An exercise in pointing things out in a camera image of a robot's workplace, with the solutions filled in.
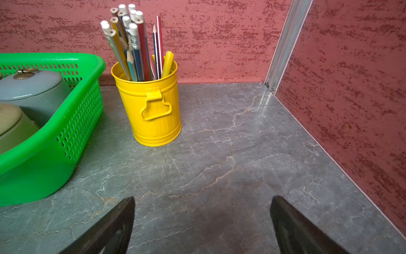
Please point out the blue pencil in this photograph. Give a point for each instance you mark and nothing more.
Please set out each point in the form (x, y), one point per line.
(156, 59)

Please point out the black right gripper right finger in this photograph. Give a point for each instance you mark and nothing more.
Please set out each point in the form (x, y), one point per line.
(296, 234)

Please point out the aluminium corner profile right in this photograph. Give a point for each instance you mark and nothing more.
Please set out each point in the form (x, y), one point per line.
(290, 33)

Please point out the grey-blue tea canister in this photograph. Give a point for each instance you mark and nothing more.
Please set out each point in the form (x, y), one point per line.
(39, 93)

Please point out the green plastic basket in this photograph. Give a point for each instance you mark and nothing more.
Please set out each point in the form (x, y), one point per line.
(43, 163)

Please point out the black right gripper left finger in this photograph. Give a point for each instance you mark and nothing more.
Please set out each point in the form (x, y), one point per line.
(110, 235)

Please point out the yellow marker pen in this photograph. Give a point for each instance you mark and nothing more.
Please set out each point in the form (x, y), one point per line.
(168, 61)

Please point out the yellow metal pencil bucket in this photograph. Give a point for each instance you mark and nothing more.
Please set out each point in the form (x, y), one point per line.
(153, 107)

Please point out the red pencil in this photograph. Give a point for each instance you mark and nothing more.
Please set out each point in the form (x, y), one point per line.
(160, 45)

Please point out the pencil with white eraser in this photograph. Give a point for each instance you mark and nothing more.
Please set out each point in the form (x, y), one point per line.
(135, 39)

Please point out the beige tea canister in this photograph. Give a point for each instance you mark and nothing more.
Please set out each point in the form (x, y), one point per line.
(16, 127)

